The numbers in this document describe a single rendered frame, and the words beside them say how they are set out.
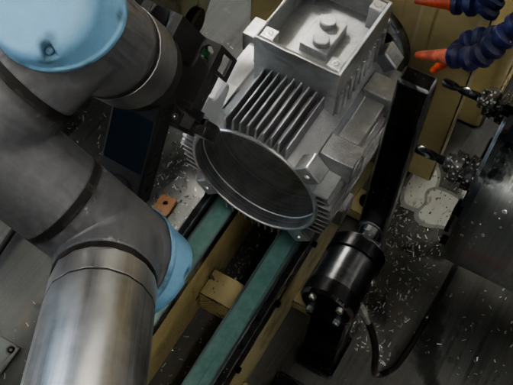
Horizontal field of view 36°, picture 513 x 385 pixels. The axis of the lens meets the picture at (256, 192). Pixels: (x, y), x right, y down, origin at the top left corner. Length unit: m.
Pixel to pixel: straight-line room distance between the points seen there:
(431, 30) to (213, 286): 0.40
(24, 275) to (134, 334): 0.60
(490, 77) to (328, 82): 0.38
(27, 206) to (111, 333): 0.11
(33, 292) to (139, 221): 0.51
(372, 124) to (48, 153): 0.42
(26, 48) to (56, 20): 0.02
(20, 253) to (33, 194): 0.56
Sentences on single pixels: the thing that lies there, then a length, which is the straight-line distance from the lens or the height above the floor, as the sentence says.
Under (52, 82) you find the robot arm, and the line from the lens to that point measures 0.52.
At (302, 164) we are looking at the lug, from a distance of 0.79.
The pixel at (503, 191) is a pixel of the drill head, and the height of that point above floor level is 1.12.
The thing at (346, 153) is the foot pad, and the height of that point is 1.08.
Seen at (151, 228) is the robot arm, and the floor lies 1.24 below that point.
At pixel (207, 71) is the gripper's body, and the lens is 0.68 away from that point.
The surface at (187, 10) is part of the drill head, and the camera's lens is 1.04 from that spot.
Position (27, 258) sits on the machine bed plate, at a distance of 1.10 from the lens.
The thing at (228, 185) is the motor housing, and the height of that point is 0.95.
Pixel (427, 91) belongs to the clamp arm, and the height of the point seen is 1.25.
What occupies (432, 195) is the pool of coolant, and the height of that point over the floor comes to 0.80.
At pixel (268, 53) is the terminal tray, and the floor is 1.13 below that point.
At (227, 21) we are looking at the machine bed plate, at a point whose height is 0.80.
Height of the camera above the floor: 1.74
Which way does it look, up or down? 58 degrees down
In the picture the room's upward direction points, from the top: 3 degrees clockwise
